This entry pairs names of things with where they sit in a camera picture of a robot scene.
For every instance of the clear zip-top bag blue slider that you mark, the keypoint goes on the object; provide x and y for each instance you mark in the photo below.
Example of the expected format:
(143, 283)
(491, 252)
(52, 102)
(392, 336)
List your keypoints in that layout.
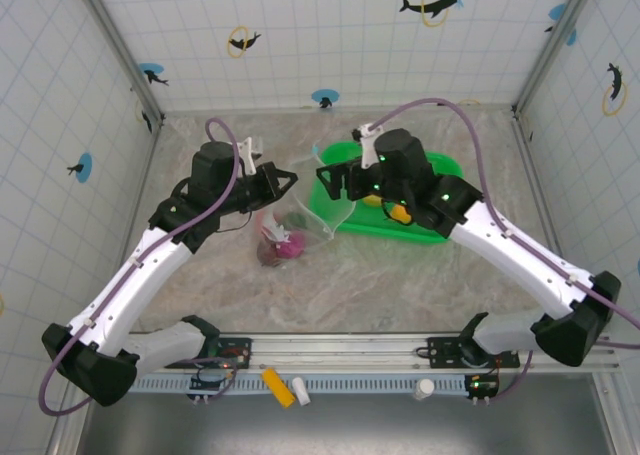
(315, 225)

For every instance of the purple toy cabbage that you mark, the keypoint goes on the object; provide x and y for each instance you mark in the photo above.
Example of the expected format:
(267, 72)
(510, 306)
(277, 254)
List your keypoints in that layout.
(293, 246)

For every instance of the orange toy fruit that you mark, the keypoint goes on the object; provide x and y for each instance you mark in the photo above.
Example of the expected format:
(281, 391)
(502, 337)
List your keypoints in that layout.
(401, 214)

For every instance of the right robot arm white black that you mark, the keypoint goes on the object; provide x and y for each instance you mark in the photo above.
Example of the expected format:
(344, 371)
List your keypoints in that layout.
(520, 272)

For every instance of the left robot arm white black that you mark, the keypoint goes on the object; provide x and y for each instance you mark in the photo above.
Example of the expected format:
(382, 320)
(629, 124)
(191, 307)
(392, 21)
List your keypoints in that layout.
(142, 287)

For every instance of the green perforated plastic basket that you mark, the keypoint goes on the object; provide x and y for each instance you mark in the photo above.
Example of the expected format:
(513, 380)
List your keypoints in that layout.
(370, 227)

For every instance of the yellow cylinder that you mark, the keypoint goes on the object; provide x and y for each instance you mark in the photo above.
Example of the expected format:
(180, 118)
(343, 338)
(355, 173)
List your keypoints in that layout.
(277, 386)

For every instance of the small circuit board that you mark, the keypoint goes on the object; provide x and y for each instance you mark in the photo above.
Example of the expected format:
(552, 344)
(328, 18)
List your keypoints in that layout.
(215, 377)
(481, 386)

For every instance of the white plastic cylinder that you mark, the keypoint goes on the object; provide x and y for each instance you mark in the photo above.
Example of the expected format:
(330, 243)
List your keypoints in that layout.
(301, 391)

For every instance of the small white bottle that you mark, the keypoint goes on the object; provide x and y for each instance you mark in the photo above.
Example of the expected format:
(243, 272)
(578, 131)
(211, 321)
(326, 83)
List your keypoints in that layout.
(424, 389)

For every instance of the dolphin blue circle wall sticker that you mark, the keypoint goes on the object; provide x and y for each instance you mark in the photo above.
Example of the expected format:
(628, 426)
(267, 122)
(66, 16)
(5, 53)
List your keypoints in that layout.
(325, 96)
(151, 70)
(84, 165)

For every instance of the aluminium frame post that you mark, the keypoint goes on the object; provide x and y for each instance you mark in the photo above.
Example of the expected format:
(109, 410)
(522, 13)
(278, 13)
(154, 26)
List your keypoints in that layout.
(550, 45)
(120, 50)

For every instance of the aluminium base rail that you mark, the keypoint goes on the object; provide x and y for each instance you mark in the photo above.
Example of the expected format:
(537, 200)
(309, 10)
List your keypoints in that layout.
(340, 347)

